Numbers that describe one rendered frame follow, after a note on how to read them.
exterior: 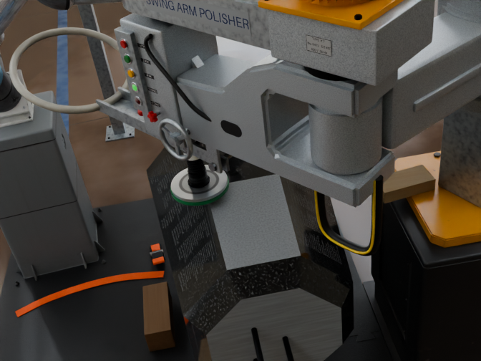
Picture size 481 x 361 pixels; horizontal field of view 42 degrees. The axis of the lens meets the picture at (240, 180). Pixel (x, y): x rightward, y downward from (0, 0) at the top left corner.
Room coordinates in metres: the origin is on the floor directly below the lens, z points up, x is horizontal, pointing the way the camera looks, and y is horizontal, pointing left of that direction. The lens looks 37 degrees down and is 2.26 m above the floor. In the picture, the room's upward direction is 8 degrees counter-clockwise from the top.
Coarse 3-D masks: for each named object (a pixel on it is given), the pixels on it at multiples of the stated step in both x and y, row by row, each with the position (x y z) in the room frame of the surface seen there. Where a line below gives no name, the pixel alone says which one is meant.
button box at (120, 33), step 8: (120, 32) 1.84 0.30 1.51; (128, 32) 1.82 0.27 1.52; (128, 40) 1.82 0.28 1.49; (120, 48) 1.86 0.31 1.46; (128, 48) 1.83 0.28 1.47; (136, 48) 1.82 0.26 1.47; (136, 56) 1.81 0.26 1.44; (128, 64) 1.84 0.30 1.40; (136, 64) 1.81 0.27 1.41; (136, 72) 1.82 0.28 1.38; (128, 80) 1.86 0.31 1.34; (136, 80) 1.83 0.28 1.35; (144, 80) 1.82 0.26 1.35; (144, 88) 1.81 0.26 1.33; (144, 96) 1.81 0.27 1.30; (136, 104) 1.85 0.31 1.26; (144, 104) 1.82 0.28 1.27
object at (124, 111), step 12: (108, 108) 2.11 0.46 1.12; (120, 108) 2.15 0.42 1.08; (132, 108) 2.14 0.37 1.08; (120, 120) 2.07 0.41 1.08; (132, 120) 2.01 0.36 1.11; (144, 120) 1.97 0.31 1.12; (144, 132) 1.97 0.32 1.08; (204, 156) 1.74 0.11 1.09; (228, 156) 1.71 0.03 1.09; (216, 168) 1.66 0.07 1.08; (228, 168) 1.67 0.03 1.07
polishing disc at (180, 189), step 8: (208, 168) 1.95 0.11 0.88; (176, 176) 1.93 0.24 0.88; (184, 176) 1.92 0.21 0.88; (216, 176) 1.89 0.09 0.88; (224, 176) 1.88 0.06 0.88; (176, 184) 1.88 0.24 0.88; (184, 184) 1.87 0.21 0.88; (208, 184) 1.85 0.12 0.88; (216, 184) 1.84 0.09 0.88; (224, 184) 1.83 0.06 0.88; (176, 192) 1.83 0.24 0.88; (184, 192) 1.82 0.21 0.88; (192, 192) 1.82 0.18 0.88; (200, 192) 1.81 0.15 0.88; (208, 192) 1.80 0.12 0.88; (216, 192) 1.79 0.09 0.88; (184, 200) 1.79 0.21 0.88; (192, 200) 1.77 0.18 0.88; (200, 200) 1.77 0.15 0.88
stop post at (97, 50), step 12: (84, 12) 3.76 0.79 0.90; (84, 24) 3.76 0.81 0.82; (96, 24) 3.77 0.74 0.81; (96, 48) 3.76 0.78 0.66; (96, 60) 3.76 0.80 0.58; (108, 72) 3.76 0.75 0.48; (108, 84) 3.76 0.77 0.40; (108, 96) 3.76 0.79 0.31; (108, 132) 3.81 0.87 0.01; (120, 132) 3.76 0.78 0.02; (132, 132) 3.76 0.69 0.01
